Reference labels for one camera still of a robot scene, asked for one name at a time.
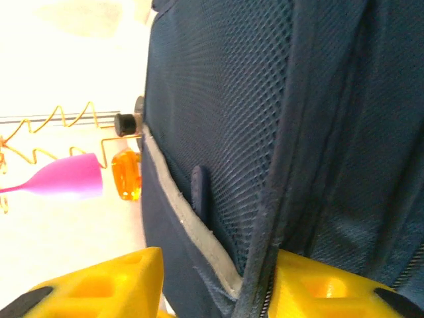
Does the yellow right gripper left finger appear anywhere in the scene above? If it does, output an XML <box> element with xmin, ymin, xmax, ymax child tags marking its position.
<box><xmin>0</xmin><ymin>246</ymin><xmax>166</xmax><ymax>318</ymax></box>

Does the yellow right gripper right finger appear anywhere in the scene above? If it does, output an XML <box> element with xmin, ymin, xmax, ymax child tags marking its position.
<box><xmin>270</xmin><ymin>250</ymin><xmax>424</xmax><ymax>318</ymax></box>

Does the navy blue backpack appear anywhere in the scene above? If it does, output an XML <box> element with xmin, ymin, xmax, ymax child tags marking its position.
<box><xmin>140</xmin><ymin>0</ymin><xmax>424</xmax><ymax>318</ymax></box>

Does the pink goblet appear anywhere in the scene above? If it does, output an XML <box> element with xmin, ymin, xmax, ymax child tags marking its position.
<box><xmin>0</xmin><ymin>152</ymin><xmax>104</xmax><ymax>201</ymax></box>

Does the jar with orange lid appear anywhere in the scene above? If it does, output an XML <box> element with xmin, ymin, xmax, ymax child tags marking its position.
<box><xmin>111</xmin><ymin>150</ymin><xmax>143</xmax><ymax>202</ymax></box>

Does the gold glass holder stand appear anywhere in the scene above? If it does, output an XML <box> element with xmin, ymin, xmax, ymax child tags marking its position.
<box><xmin>0</xmin><ymin>101</ymin><xmax>144</xmax><ymax>215</ymax></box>

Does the spice bottle black cap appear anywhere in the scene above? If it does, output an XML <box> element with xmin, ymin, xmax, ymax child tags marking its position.
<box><xmin>114</xmin><ymin>112</ymin><xmax>144</xmax><ymax>137</ymax></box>

